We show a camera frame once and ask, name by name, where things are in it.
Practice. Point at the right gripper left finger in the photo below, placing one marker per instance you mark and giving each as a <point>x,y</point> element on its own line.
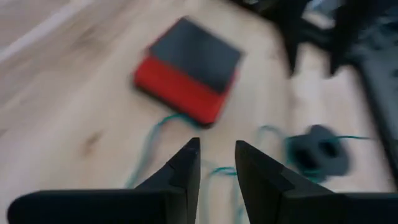
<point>124,205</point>

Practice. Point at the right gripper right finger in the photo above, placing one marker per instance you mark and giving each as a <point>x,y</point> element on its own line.
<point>295,205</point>

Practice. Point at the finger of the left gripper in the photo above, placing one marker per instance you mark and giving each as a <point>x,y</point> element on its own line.
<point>293,46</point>
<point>340,40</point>

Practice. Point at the black plastic spool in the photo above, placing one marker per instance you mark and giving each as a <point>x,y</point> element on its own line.
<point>335,165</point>

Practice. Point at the red box with black base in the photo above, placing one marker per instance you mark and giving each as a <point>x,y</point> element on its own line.
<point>186,68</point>

